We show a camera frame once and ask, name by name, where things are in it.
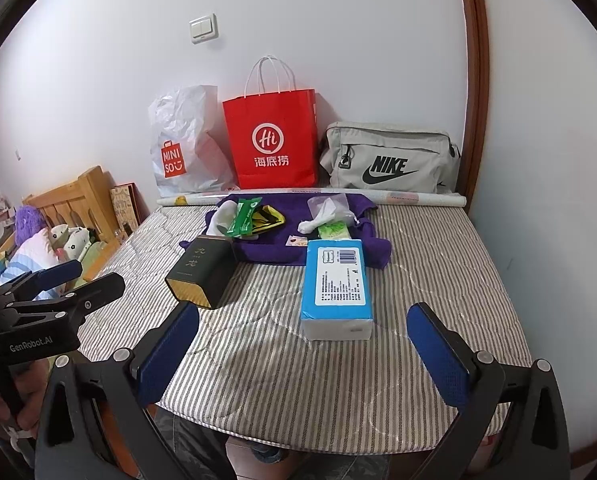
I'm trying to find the grey striped mat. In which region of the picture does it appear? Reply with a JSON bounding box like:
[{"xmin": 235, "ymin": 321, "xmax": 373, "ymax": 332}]
[{"xmin": 76, "ymin": 202, "xmax": 534, "ymax": 433}]

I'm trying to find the red paper shopping bag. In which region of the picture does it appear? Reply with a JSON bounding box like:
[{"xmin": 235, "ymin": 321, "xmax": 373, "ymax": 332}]
[{"xmin": 222, "ymin": 56, "xmax": 319, "ymax": 190}]

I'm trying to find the blue striped pillow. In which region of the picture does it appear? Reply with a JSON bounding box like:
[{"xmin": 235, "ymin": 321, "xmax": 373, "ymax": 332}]
[{"xmin": 0, "ymin": 227, "xmax": 64, "ymax": 301}]

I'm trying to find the white wall light switch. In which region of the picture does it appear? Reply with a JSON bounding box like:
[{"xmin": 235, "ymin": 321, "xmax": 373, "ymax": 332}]
[{"xmin": 189, "ymin": 13, "xmax": 218, "ymax": 44}]

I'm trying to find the purple towel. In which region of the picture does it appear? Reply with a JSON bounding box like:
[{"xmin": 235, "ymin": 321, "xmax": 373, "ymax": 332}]
[{"xmin": 179, "ymin": 192, "xmax": 394, "ymax": 268}]

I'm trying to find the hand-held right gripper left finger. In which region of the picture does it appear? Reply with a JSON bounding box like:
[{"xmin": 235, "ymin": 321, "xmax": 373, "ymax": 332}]
[{"xmin": 34, "ymin": 302, "xmax": 200, "ymax": 480}]

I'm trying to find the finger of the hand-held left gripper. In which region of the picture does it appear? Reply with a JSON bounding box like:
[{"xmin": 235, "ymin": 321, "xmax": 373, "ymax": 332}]
[
  {"xmin": 3, "ymin": 272, "xmax": 126, "ymax": 322},
  {"xmin": 0, "ymin": 259, "xmax": 84, "ymax": 305}
]

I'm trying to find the green foil packet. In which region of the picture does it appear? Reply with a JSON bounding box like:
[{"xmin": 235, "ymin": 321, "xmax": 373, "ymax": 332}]
[{"xmin": 227, "ymin": 198, "xmax": 263, "ymax": 238}]

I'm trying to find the grey face mask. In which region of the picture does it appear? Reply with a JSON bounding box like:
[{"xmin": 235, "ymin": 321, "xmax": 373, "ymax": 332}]
[{"xmin": 307, "ymin": 196, "xmax": 361, "ymax": 226}]

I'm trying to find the rolled printed paper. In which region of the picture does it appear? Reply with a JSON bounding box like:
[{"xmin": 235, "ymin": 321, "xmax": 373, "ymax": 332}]
[{"xmin": 157, "ymin": 187, "xmax": 466, "ymax": 208}]

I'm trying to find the white plastic shopping bag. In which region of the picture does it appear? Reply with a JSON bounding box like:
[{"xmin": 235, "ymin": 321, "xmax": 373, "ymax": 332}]
[{"xmin": 149, "ymin": 85, "xmax": 236, "ymax": 197}]

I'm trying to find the purple plush toy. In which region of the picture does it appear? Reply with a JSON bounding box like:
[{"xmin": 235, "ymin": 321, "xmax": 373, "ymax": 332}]
[{"xmin": 14, "ymin": 205, "xmax": 46, "ymax": 241}]

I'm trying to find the white cloth glove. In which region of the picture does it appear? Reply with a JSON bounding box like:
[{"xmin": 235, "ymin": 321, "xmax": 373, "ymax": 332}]
[{"xmin": 212, "ymin": 201, "xmax": 240, "ymax": 236}]

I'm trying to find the dark green tin box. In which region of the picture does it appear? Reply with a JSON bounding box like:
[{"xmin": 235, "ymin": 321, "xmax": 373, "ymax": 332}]
[{"xmin": 165, "ymin": 234, "xmax": 238, "ymax": 310}]

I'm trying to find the wooden headboard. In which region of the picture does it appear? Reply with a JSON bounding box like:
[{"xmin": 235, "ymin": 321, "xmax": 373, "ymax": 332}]
[{"xmin": 23, "ymin": 166, "xmax": 122, "ymax": 261}]

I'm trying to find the white cloth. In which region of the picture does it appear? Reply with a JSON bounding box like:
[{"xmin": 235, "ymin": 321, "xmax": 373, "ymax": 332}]
[{"xmin": 298, "ymin": 212, "xmax": 339, "ymax": 235}]

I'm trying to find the yellow mesh pouch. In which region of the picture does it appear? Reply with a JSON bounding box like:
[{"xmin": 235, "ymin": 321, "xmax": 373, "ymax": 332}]
[{"xmin": 251, "ymin": 205, "xmax": 286, "ymax": 236}]

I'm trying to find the grey waist bag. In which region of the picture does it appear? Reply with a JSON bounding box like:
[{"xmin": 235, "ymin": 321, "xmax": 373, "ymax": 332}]
[{"xmin": 319, "ymin": 121, "xmax": 463, "ymax": 193}]

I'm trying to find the white plush toy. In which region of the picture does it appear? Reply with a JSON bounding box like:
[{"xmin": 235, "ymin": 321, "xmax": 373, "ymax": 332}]
[{"xmin": 48, "ymin": 224, "xmax": 96, "ymax": 263}]

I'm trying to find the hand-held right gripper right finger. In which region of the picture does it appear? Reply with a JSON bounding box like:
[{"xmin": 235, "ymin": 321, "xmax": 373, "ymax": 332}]
[{"xmin": 407, "ymin": 302, "xmax": 571, "ymax": 480}]

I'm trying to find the green tissue packet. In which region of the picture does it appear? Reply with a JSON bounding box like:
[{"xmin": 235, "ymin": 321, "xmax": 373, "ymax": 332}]
[{"xmin": 317, "ymin": 223, "xmax": 354, "ymax": 242}]

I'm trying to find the person's left hand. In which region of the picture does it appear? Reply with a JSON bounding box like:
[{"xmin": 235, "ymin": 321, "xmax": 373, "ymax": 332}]
[{"xmin": 0, "ymin": 362, "xmax": 46, "ymax": 433}]

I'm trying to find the wooden door frame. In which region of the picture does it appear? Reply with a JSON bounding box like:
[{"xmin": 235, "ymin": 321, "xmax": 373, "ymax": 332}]
[{"xmin": 453, "ymin": 0, "xmax": 490, "ymax": 201}]

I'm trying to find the blue tissue pack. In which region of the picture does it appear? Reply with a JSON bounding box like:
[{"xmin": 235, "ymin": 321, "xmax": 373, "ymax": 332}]
[{"xmin": 299, "ymin": 239, "xmax": 375, "ymax": 343}]

